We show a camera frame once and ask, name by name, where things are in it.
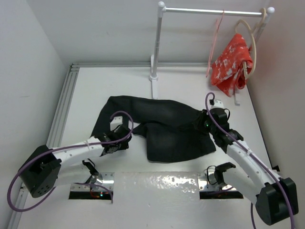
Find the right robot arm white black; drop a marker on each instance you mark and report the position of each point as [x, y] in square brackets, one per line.
[273, 197]

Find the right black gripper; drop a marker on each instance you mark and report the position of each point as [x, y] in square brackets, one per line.
[199, 120]

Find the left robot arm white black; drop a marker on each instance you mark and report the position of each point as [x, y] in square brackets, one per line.
[47, 168]

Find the black trousers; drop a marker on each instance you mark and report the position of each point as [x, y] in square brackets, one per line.
[167, 126]

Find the wooden hanger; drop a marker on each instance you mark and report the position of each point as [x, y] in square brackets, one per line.
[252, 47]

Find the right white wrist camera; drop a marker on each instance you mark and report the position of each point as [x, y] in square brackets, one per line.
[215, 104]

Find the pink wire hanger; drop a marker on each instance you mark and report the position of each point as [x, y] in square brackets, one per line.
[215, 34]

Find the metal base plate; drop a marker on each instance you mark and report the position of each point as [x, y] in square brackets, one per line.
[208, 183]
[96, 183]

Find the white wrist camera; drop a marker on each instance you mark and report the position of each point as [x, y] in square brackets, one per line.
[215, 104]
[116, 122]

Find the white clothes rack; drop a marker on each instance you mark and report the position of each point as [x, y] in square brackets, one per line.
[162, 9]

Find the red patterned cloth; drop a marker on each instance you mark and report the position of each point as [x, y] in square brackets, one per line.
[228, 69]

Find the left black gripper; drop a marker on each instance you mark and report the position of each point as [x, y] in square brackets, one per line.
[123, 145]

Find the aluminium frame rail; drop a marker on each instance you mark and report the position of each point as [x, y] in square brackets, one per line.
[146, 195]

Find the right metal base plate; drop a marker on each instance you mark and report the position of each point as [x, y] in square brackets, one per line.
[208, 183]

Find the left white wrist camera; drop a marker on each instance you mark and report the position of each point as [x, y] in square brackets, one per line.
[116, 122]

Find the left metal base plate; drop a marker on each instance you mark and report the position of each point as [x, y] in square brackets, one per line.
[96, 183]

